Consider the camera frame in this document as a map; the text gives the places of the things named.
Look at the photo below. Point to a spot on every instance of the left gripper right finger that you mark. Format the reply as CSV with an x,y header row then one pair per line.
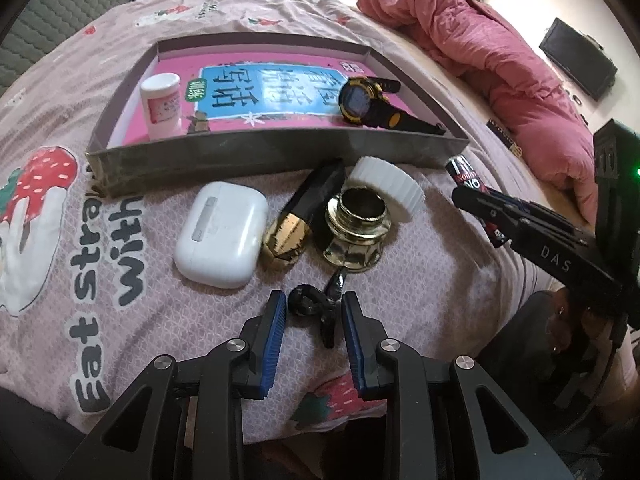
x,y
444,420

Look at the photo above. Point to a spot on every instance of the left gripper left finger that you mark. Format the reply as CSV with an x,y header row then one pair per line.
x,y
183,419

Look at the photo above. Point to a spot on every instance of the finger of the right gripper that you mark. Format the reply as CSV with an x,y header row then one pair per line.
x,y
540,249
507,212

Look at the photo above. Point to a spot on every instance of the black spring hair clip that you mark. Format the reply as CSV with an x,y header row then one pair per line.
x,y
307,301

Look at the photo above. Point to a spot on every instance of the white ribbed jar lid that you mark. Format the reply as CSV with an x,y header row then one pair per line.
x,y
403,196

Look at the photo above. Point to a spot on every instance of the white earbuds case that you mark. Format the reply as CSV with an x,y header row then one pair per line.
x,y
220,241

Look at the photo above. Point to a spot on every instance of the black yellow digital watch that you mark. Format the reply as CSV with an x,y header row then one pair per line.
x,y
362,101

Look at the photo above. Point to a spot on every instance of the white pill bottle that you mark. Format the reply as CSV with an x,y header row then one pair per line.
x,y
161,105

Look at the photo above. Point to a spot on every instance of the person's right hand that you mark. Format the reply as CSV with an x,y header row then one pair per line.
x,y
619,397

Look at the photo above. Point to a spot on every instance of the red pink quilt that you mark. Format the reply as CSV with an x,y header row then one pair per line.
x,y
475,43

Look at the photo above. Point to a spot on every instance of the black gold label tag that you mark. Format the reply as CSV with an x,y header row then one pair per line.
x,y
504,138

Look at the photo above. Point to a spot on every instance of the grey cardboard box tray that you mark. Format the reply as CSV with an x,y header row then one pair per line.
x,y
124,160

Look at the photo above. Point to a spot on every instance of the pink children's book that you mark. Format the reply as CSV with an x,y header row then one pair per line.
x,y
224,91

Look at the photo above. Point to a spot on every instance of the wall mounted television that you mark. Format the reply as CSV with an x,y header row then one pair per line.
x,y
580,58

